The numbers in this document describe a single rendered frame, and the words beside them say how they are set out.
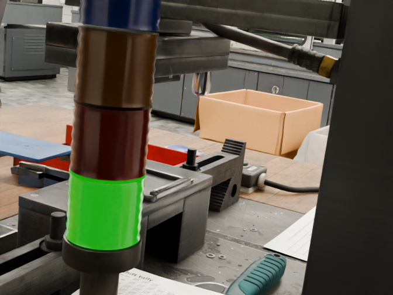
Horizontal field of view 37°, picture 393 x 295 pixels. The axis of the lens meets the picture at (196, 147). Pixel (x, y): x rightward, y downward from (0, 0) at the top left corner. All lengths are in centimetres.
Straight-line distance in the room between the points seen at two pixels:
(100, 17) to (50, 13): 767
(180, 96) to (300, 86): 126
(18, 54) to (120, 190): 734
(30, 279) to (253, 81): 506
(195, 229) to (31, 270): 26
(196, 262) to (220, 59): 22
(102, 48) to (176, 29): 31
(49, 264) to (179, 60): 22
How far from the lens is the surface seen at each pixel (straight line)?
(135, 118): 27
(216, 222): 77
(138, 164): 28
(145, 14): 27
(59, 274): 47
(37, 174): 63
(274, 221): 80
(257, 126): 287
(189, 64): 56
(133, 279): 49
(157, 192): 56
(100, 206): 28
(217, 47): 62
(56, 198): 55
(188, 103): 581
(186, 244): 65
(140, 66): 27
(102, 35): 27
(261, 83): 541
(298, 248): 72
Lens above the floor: 117
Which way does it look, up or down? 14 degrees down
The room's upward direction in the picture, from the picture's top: 6 degrees clockwise
